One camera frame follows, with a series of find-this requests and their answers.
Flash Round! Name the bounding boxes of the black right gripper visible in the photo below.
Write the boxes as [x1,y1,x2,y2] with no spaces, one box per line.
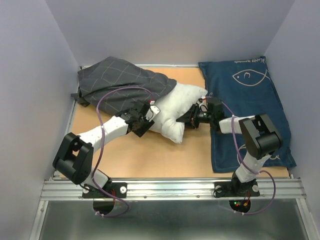
[175,104,213,129]

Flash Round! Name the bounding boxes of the white stained pillow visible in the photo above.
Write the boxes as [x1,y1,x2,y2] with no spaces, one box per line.
[149,83,208,144]

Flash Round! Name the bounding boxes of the grey checked pillowcase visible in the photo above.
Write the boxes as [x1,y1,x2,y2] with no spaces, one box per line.
[71,56,177,115]

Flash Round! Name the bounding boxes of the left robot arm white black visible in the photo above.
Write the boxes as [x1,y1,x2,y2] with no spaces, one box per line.
[52,100,161,199]

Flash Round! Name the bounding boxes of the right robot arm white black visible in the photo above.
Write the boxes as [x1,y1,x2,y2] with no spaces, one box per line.
[177,96,283,198]

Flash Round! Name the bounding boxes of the blue fish-print cushion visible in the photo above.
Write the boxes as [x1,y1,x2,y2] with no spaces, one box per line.
[198,56,297,169]

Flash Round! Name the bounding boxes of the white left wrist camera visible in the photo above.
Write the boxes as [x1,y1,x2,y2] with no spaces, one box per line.
[145,100,161,122]

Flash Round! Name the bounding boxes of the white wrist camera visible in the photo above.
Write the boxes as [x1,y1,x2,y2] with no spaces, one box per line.
[197,96,208,112]
[145,100,161,122]

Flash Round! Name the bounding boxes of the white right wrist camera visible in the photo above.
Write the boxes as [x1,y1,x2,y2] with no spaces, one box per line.
[197,96,208,112]

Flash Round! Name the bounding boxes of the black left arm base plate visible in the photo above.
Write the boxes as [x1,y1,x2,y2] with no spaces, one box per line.
[81,182,128,199]

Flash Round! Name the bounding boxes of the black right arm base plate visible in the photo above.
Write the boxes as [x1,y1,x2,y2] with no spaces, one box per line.
[213,179,260,198]

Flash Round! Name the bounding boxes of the aluminium mounting rail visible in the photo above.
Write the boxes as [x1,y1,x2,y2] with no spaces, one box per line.
[40,178,307,202]

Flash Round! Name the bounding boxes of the aluminium table edge frame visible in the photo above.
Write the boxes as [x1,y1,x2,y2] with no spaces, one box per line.
[29,64,205,240]

